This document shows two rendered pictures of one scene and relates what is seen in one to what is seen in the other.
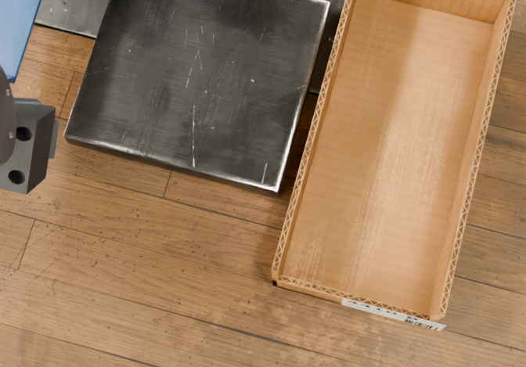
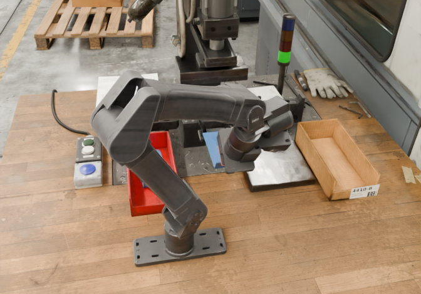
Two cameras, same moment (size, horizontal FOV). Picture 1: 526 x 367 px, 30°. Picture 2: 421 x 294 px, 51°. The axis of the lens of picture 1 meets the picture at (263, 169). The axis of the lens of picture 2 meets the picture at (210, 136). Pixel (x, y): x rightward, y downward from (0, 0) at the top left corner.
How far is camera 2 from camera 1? 78 cm
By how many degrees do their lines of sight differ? 41
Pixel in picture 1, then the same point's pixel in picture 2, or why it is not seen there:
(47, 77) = (234, 181)
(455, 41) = (327, 142)
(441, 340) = (378, 197)
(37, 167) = (287, 141)
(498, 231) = not seen: hidden behind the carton
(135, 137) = (270, 180)
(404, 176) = (339, 168)
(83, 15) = not seen: hidden behind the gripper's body
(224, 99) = (285, 166)
